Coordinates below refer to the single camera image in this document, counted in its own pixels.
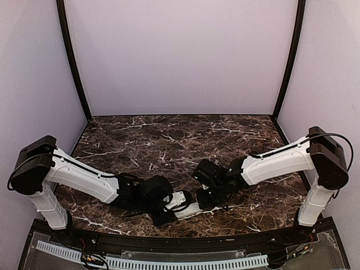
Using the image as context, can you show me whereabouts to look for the white remote control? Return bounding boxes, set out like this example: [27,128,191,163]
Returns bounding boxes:
[175,202,221,219]

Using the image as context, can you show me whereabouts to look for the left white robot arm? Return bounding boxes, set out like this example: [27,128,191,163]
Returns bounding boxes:
[7,136,177,245]

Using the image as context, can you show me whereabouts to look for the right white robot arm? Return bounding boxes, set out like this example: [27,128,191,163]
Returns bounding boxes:
[192,127,353,244]

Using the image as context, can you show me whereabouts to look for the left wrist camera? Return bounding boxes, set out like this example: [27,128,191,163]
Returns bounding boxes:
[163,190,192,213]

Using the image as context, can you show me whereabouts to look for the black front rail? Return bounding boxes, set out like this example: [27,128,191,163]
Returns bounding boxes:
[56,222,335,255]

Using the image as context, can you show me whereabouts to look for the white slotted cable duct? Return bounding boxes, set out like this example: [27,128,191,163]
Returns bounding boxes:
[35,240,269,269]

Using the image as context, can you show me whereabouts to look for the right black frame post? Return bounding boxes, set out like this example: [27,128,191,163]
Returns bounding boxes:
[272,0,306,122]

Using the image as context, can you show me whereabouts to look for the black frame post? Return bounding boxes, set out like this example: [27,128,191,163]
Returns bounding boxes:
[56,0,92,121]
[272,0,306,122]

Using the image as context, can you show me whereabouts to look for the left black frame post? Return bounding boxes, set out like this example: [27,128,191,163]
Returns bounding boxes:
[56,0,92,121]

